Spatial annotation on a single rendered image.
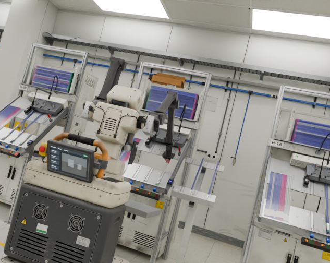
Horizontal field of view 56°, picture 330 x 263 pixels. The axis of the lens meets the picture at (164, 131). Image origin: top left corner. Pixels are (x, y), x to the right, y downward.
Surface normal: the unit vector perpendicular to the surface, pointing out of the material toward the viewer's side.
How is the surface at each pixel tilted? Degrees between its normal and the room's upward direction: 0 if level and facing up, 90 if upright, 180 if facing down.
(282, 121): 90
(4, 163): 90
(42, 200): 90
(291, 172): 45
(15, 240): 90
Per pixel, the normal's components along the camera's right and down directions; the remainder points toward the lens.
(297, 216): 0.00, -0.77
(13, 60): -0.25, -0.12
